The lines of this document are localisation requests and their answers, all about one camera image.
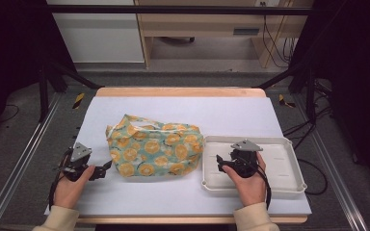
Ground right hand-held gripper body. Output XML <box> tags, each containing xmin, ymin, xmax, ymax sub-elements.
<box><xmin>229</xmin><ymin>138</ymin><xmax>264</xmax><ymax>179</ymax></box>

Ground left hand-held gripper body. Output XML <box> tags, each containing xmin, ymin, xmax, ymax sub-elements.
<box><xmin>57</xmin><ymin>141</ymin><xmax>93</xmax><ymax>183</ymax></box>

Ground orange print cloth bag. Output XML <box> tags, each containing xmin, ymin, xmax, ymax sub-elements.
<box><xmin>105</xmin><ymin>114</ymin><xmax>204</xmax><ymax>178</ymax></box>

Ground person's left hand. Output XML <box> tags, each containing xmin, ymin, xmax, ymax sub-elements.
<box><xmin>53</xmin><ymin>164</ymin><xmax>96</xmax><ymax>210</ymax></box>

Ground person's right hand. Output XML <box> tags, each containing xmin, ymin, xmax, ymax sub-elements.
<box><xmin>221</xmin><ymin>151</ymin><xmax>268</xmax><ymax>208</ymax></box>

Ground white plastic tray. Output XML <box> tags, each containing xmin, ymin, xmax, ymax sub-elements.
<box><xmin>200</xmin><ymin>134</ymin><xmax>308</xmax><ymax>197</ymax></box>

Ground white table mat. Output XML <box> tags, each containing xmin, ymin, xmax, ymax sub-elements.
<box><xmin>43</xmin><ymin>95</ymin><xmax>312</xmax><ymax>217</ymax></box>

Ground yellow black tape strip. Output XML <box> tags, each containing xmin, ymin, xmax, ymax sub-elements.
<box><xmin>72</xmin><ymin>92</ymin><xmax>86</xmax><ymax>110</ymax></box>
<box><xmin>277</xmin><ymin>93</ymin><xmax>297</xmax><ymax>109</ymax></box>

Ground black metal stand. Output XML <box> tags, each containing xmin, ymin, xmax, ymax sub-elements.
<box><xmin>254</xmin><ymin>61</ymin><xmax>319</xmax><ymax>125</ymax></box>
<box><xmin>38</xmin><ymin>59</ymin><xmax>104</xmax><ymax>123</ymax></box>

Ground wooden table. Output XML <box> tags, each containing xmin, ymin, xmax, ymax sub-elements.
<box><xmin>71</xmin><ymin>86</ymin><xmax>308</xmax><ymax>225</ymax></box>

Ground white cabinet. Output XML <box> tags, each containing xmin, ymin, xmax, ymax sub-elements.
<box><xmin>46</xmin><ymin>0</ymin><xmax>145</xmax><ymax>64</ymax></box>

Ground light wooden desk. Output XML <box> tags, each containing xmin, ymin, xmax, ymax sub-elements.
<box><xmin>134</xmin><ymin>0</ymin><xmax>314</xmax><ymax>69</ymax></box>

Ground right hand-held gripper cable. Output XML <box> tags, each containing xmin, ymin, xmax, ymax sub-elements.
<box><xmin>244</xmin><ymin>157</ymin><xmax>273</xmax><ymax>210</ymax></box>

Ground hand-held gripper cable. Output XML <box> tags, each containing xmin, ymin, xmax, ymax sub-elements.
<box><xmin>244</xmin><ymin>157</ymin><xmax>273</xmax><ymax>210</ymax></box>
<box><xmin>47</xmin><ymin>147</ymin><xmax>75</xmax><ymax>211</ymax></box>

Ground left hand-held gripper cable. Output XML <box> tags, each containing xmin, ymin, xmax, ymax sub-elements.
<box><xmin>47</xmin><ymin>147</ymin><xmax>75</xmax><ymax>211</ymax></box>

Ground metal floor rail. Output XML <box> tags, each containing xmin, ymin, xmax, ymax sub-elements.
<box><xmin>0</xmin><ymin>92</ymin><xmax>63</xmax><ymax>231</ymax></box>
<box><xmin>293</xmin><ymin>94</ymin><xmax>370</xmax><ymax>231</ymax></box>

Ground thin black floor cable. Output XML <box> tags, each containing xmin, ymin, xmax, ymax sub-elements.
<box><xmin>0</xmin><ymin>104</ymin><xmax>20</xmax><ymax>123</ymax></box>

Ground hanging black cables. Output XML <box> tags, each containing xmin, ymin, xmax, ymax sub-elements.
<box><xmin>259</xmin><ymin>1</ymin><xmax>298</xmax><ymax>69</ymax></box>

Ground black horizontal frame bar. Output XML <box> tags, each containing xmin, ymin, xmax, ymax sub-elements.
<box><xmin>44</xmin><ymin>4</ymin><xmax>316</xmax><ymax>16</ymax></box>

